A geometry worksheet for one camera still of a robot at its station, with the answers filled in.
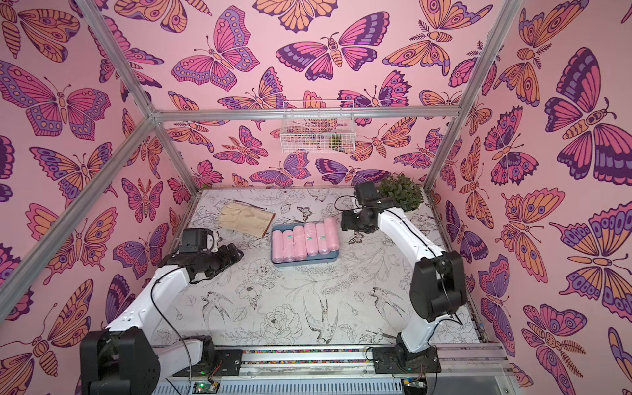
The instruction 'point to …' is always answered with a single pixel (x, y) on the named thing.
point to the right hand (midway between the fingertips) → (345, 225)
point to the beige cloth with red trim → (246, 217)
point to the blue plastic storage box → (332, 255)
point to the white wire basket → (313, 127)
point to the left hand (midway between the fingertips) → (237, 254)
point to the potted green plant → (404, 191)
